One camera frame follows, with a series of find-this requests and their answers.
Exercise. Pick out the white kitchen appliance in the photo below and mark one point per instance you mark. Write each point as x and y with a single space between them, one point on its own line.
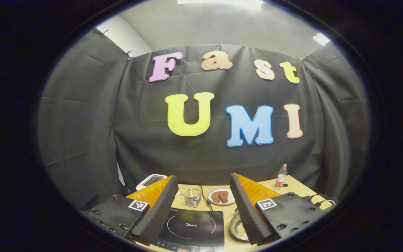
145 182

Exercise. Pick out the red meat piece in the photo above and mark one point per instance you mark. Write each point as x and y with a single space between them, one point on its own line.
224 197
216 196

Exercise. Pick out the round white plate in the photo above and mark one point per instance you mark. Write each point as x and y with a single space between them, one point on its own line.
231 196

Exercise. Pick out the clear water bottle red label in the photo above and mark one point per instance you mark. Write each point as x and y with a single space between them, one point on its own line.
280 178

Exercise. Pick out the black induction cooktop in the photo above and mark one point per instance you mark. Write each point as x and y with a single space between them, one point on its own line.
194 227

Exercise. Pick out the ceiling light panel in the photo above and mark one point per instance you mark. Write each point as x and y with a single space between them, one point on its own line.
321 39
222 3

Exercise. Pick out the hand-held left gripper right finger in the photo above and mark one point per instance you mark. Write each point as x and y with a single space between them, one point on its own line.
247 217

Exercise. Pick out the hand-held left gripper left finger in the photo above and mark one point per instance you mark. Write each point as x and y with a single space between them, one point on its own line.
159 217

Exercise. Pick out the pile of yellow soybeans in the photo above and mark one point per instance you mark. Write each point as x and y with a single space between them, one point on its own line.
240 229

